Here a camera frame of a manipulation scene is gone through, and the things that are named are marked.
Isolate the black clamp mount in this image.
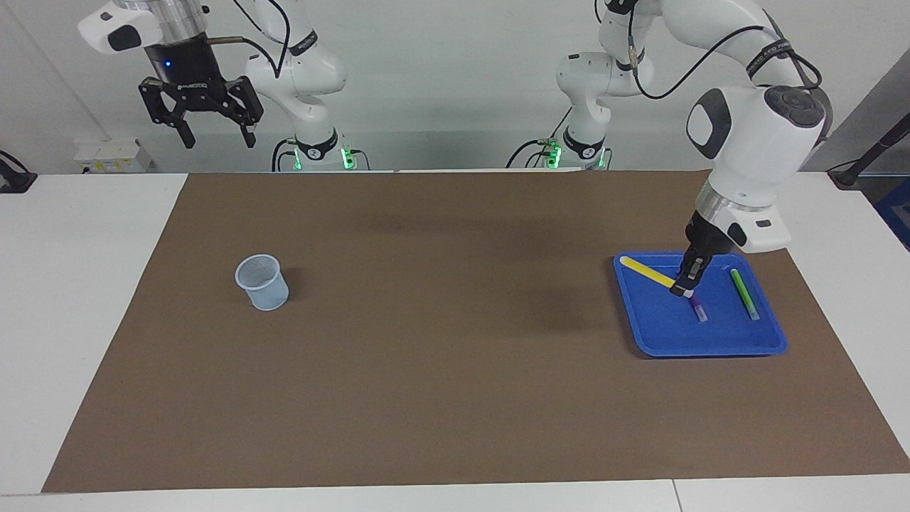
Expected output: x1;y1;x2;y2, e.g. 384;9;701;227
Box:
0;151;38;194

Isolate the blue crate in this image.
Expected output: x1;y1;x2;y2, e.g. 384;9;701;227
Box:
873;176;910;251

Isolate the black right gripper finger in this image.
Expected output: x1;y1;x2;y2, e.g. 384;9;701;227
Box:
138;78;197;149
213;75;264;149

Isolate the brown table mat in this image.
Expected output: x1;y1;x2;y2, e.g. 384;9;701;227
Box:
41;169;910;494

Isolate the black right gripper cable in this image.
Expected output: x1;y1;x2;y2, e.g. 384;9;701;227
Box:
205;0;292;79

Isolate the white power strip box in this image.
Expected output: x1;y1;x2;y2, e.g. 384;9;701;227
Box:
73;137;152;174

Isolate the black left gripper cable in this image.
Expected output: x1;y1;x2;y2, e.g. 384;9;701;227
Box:
624;0;834;139

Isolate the blue plastic tray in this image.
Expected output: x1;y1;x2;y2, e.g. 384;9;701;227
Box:
613;250;788;358

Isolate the black stand pole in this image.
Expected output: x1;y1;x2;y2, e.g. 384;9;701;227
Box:
827;112;910;190

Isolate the translucent plastic cup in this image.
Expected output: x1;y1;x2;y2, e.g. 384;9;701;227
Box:
235;254;290;311

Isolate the green marker pen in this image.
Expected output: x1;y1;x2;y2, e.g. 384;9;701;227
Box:
729;267;761;321

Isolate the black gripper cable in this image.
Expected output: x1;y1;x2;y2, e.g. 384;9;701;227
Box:
624;0;834;139
205;0;292;79

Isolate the yellow marker pen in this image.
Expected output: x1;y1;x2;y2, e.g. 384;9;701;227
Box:
620;256;678;289

